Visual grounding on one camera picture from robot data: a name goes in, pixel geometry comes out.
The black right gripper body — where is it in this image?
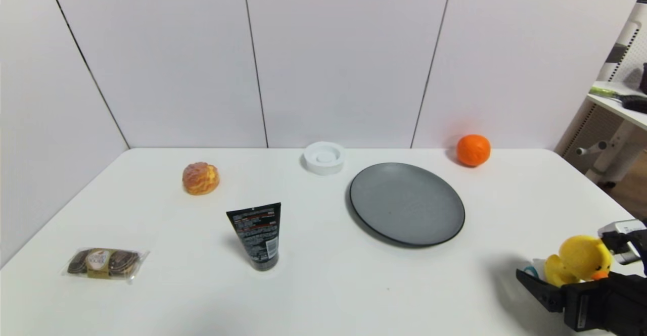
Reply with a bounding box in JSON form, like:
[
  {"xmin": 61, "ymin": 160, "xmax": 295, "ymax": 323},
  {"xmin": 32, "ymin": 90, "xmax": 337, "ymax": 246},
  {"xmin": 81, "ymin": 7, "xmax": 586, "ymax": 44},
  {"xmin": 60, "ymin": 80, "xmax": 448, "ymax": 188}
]
[{"xmin": 562, "ymin": 271, "xmax": 647, "ymax": 336}]

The yellow duck toy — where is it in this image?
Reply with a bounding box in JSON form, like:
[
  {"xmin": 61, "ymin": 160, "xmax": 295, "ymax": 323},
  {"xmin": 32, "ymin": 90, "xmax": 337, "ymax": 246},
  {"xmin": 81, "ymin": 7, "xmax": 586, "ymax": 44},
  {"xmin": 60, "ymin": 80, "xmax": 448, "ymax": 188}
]
[{"xmin": 523, "ymin": 234, "xmax": 613, "ymax": 287}]

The gray round plate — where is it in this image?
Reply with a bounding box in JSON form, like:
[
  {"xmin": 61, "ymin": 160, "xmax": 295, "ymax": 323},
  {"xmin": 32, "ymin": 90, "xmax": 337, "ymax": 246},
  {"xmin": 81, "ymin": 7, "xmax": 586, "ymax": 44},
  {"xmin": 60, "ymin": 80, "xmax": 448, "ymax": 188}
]
[{"xmin": 349, "ymin": 162, "xmax": 466, "ymax": 248}]

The orange fruit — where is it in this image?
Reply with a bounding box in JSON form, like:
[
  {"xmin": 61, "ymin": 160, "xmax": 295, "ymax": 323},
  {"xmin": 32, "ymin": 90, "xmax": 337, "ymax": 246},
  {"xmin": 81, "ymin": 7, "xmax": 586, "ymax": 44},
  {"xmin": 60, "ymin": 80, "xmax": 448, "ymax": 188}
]
[{"xmin": 456, "ymin": 134, "xmax": 491, "ymax": 168}]

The white desk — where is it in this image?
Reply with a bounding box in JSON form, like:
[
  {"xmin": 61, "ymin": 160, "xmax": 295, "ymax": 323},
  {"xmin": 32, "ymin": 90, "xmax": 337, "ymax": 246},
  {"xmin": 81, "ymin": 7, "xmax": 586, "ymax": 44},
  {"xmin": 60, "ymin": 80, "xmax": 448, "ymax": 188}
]
[{"xmin": 576, "ymin": 80, "xmax": 647, "ymax": 187}]

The white perforated panel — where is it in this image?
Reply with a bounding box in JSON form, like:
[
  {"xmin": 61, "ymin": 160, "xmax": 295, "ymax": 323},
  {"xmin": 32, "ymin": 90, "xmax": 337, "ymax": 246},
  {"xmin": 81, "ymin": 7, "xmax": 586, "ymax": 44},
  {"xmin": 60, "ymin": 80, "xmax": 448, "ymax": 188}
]
[{"xmin": 556, "ymin": 99, "xmax": 625, "ymax": 161}]

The white round dish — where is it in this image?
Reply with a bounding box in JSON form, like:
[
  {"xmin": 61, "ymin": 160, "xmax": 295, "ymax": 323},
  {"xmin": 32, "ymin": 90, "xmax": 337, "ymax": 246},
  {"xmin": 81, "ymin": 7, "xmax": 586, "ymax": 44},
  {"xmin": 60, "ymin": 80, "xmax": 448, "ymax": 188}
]
[{"xmin": 303, "ymin": 141, "xmax": 346, "ymax": 176}]

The black squeeze tube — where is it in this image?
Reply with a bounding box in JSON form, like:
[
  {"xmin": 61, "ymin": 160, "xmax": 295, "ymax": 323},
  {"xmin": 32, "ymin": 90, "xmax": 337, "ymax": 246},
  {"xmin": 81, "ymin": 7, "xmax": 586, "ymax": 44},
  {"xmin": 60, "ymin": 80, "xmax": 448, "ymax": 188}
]
[{"xmin": 226, "ymin": 203, "xmax": 282, "ymax": 271}]

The golden bread puff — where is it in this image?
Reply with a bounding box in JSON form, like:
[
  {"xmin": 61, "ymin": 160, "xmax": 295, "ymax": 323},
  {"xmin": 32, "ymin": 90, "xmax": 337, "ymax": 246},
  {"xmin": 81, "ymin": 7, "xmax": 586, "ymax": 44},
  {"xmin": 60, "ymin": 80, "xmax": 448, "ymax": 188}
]
[{"xmin": 182, "ymin": 162, "xmax": 220, "ymax": 196}]

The clear wrapped chocolate pack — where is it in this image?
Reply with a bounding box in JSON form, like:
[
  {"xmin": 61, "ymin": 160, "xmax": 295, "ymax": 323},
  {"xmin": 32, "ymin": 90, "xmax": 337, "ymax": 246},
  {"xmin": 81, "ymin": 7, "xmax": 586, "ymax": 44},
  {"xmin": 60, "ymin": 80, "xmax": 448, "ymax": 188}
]
[{"xmin": 62, "ymin": 247, "xmax": 151, "ymax": 283}]

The green handled black brush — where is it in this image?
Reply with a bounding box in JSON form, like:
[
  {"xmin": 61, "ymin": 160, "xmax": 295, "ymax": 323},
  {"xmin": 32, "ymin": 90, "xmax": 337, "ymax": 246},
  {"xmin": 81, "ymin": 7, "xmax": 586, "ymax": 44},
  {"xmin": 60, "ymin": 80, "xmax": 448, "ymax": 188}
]
[{"xmin": 589, "ymin": 86, "xmax": 647, "ymax": 114}]

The white post gray band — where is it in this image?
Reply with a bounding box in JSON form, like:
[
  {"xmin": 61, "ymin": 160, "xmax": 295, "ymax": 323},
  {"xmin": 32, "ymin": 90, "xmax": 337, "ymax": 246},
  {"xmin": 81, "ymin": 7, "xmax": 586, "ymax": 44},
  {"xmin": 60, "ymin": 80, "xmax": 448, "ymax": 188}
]
[{"xmin": 603, "ymin": 19, "xmax": 643, "ymax": 82}]

